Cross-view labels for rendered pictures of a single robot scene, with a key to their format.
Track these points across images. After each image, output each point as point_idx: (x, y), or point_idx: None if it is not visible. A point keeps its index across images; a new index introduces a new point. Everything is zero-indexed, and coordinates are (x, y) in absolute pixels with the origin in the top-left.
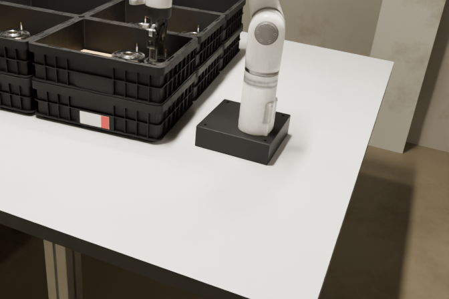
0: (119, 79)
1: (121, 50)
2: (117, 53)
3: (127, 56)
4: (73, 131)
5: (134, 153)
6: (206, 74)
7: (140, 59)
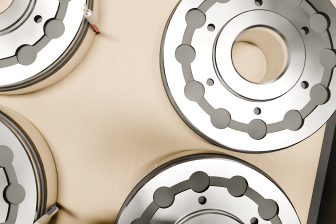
0: None
1: (324, 3)
2: None
3: (215, 58)
4: None
5: None
6: None
7: (216, 136)
